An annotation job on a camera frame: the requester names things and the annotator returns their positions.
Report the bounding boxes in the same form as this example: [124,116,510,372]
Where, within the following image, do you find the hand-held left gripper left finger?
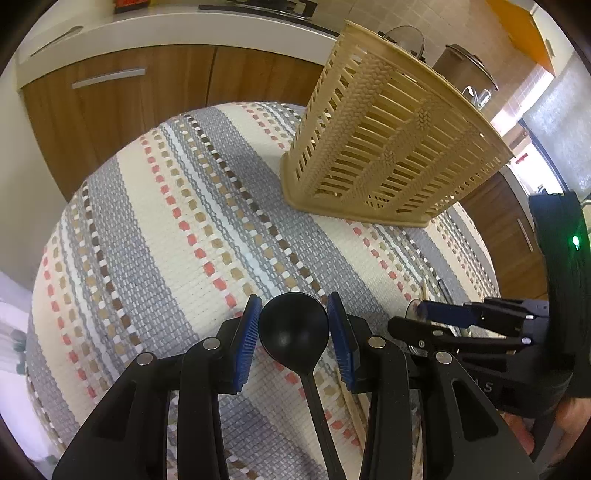
[52,294,264,480]

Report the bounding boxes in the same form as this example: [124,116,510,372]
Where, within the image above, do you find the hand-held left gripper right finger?
[327,292,539,480]

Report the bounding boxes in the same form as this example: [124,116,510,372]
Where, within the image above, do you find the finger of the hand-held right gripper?
[388,316,533,371]
[417,298,550,336]

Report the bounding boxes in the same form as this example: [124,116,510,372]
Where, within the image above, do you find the black plastic spoon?
[257,292,347,480]

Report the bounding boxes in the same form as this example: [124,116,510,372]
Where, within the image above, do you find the beige plastic utensil basket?
[280,20,515,228]

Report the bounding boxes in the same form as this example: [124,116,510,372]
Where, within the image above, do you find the person's right hand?
[501,392,591,468]

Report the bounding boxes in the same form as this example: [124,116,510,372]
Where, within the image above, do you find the wooden cabinet door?
[21,46,218,200]
[459,171,552,301]

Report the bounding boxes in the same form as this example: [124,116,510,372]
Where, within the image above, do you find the striped woven table mat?
[25,102,502,480]

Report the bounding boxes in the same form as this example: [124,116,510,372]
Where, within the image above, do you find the frosted window pane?
[519,48,591,204]

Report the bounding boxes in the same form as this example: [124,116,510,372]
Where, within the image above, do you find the shiny metal fitting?
[462,85,493,110]

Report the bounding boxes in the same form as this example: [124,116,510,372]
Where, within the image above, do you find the brown rice cooker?
[433,44,500,94]

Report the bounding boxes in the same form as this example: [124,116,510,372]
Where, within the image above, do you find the wooden chopsticks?
[205,45,326,110]

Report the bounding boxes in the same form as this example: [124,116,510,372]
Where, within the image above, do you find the glass wok lid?
[376,25,426,63]

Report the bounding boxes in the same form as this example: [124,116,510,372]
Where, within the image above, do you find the white kitchen countertop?
[16,0,345,87]

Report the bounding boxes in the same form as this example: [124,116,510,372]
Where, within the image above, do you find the black glass gas stove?
[198,0,341,37]

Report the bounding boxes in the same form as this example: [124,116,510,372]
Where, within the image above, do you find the grey kitchen knife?
[29,26,85,58]

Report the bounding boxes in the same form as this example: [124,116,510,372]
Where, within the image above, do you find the silver cabinet door handle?
[71,68,147,90]
[516,217,535,253]

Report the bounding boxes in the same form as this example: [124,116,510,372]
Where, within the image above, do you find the orange wall cabinet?
[487,0,556,75]

